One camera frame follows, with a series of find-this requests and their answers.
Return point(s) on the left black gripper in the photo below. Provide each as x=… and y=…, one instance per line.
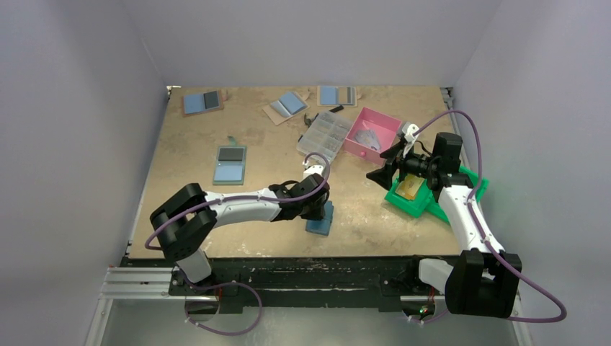
x=318, y=213

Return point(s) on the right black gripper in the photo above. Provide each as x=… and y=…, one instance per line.
x=394, y=162

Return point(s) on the blue card holder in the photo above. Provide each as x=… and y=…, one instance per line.
x=322, y=227

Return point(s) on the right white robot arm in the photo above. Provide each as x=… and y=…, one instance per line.
x=477, y=284

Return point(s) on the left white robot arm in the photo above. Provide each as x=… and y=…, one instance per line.
x=185, y=220

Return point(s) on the gold credit card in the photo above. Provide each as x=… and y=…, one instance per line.
x=409, y=187

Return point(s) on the cards in pink bin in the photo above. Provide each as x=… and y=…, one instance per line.
x=367, y=138

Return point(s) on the beige open card holder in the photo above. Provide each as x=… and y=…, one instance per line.
x=347, y=96

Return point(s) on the teal open card holder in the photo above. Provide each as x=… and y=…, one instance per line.
x=230, y=164

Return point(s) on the tan open card holder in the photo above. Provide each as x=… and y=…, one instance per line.
x=289, y=105

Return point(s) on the brown open card holder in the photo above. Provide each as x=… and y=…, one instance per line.
x=200, y=103

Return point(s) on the pink plastic bin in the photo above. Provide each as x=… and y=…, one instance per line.
x=386, y=128

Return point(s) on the clear plastic organizer box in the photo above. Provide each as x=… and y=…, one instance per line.
x=325, y=135

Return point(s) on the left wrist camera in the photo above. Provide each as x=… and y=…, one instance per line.
x=311, y=169

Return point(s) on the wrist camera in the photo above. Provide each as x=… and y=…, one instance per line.
x=408, y=136
x=311, y=169

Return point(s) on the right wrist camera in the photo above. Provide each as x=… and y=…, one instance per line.
x=408, y=136

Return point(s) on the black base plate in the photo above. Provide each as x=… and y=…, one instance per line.
x=384, y=283

